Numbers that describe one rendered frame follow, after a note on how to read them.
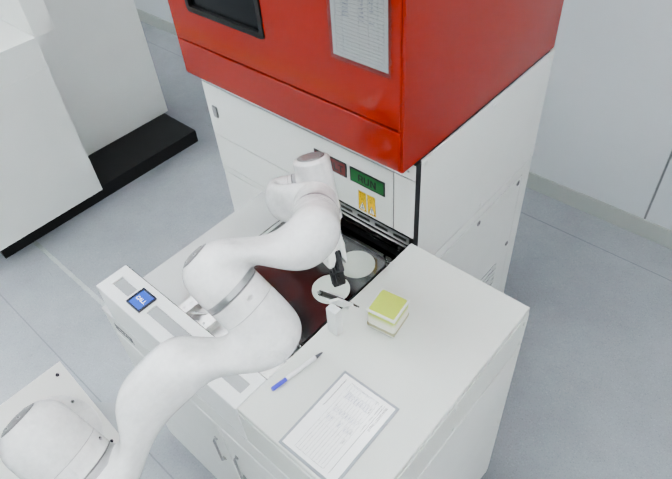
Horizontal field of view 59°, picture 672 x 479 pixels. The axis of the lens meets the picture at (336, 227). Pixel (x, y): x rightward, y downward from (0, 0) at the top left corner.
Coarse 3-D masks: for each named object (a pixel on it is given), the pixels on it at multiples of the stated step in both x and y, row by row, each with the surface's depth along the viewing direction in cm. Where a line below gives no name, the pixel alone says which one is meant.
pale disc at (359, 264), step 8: (352, 256) 162; (360, 256) 162; (368, 256) 162; (344, 264) 161; (352, 264) 160; (360, 264) 160; (368, 264) 160; (344, 272) 158; (352, 272) 158; (360, 272) 158; (368, 272) 158
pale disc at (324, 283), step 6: (324, 276) 158; (318, 282) 156; (324, 282) 156; (330, 282) 156; (312, 288) 155; (318, 288) 155; (324, 288) 155; (330, 288) 155; (336, 288) 155; (342, 288) 154; (348, 288) 154; (342, 294) 153; (318, 300) 152; (324, 300) 152
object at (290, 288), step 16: (352, 240) 167; (272, 272) 160; (288, 272) 160; (304, 272) 159; (320, 272) 159; (288, 288) 156; (304, 288) 155; (352, 288) 154; (304, 304) 152; (320, 304) 151; (304, 320) 148; (320, 320) 147; (304, 336) 144
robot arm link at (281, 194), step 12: (276, 180) 130; (288, 180) 130; (276, 192) 122; (288, 192) 119; (300, 192) 112; (312, 192) 107; (324, 192) 109; (276, 204) 122; (288, 204) 120; (336, 204) 108; (276, 216) 125; (288, 216) 121
